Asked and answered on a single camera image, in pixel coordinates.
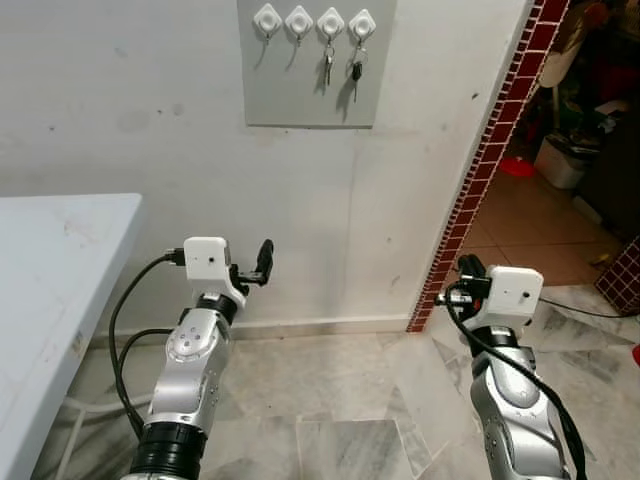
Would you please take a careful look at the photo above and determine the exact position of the grey hook board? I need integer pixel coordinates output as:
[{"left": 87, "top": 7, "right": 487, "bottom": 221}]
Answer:
[{"left": 236, "top": 0, "right": 399, "bottom": 129}]

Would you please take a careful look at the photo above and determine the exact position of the white wall hook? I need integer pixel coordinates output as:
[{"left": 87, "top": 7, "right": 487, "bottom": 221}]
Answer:
[
  {"left": 253, "top": 3, "right": 284, "bottom": 41},
  {"left": 285, "top": 5, "right": 315, "bottom": 43},
  {"left": 317, "top": 7, "right": 347, "bottom": 43},
  {"left": 347, "top": 9, "right": 378, "bottom": 45}
]

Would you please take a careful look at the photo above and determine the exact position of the red tiled low wall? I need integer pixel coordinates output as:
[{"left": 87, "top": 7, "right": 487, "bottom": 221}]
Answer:
[{"left": 596, "top": 238, "right": 640, "bottom": 317}]

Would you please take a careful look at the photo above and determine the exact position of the black floor cable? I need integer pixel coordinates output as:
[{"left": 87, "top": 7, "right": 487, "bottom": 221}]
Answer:
[{"left": 543, "top": 296, "right": 640, "bottom": 321}]

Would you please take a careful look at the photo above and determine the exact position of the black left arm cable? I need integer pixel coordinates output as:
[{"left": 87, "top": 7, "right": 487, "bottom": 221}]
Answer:
[{"left": 107, "top": 250, "right": 188, "bottom": 441}]

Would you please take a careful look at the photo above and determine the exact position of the red dish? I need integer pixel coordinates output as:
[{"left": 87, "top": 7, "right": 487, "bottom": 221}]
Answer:
[{"left": 499, "top": 156, "right": 536, "bottom": 178}]

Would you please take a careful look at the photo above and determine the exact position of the white storage bin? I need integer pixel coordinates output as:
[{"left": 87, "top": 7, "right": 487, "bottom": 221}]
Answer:
[{"left": 534, "top": 135, "right": 593, "bottom": 191}]

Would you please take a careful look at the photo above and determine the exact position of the hanging black fob key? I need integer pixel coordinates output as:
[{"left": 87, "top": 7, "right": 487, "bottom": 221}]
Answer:
[{"left": 348, "top": 44, "right": 368, "bottom": 91}]

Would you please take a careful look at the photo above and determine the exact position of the white chair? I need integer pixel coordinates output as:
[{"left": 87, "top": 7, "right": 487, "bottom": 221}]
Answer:
[{"left": 538, "top": 0, "right": 611, "bottom": 96}]

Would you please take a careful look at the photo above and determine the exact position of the white folding table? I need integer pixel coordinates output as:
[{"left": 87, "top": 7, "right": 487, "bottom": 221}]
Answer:
[{"left": 0, "top": 193, "right": 143, "bottom": 480}]

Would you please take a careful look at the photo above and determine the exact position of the hanging silver key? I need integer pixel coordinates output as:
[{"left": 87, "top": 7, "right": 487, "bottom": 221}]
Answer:
[{"left": 320, "top": 40, "right": 336, "bottom": 88}]

